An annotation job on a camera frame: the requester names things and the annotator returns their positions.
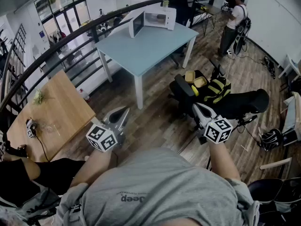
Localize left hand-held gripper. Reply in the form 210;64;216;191
86;106;131;153

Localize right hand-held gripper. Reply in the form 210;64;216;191
191;103;234;146

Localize white microwave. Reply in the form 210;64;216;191
128;5;177;39

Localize person's right forearm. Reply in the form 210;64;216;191
207;141;242;181

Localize person's left forearm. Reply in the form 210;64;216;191
70;147;114;188

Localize yellow plastic container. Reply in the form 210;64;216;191
184;70;196;83
193;76;208;88

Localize black and yellow backpack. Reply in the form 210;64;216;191
203;76;232;103

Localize black office chair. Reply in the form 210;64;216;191
168;69;270;128

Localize white bottle with red label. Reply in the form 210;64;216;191
78;87;91;103

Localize wooden table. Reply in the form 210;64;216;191
6;70;96;162

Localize light blue table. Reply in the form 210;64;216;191
94;22;200;110

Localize black and white backpack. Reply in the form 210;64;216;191
260;128;284;152

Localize clear plastic wrap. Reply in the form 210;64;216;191
39;122;54;134

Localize pale flower bunch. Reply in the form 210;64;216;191
32;88;52;106

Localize person's grey shirt torso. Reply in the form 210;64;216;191
55;146;260;226

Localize spare gripper device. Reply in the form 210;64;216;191
25;117;40;139

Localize black curved railing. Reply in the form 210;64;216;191
0;0;214;114

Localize white desk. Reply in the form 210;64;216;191
278;53;301;80

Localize dark table with metal legs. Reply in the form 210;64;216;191
199;3;223;37

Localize black mesh chair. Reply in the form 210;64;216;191
247;177;301;226

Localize black desk chair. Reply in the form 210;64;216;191
167;0;189;26

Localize glass entrance doors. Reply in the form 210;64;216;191
33;0;91;42

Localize black cable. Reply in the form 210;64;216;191
34;135;51;162

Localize grey backpack strap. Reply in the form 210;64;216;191
0;185;62;226

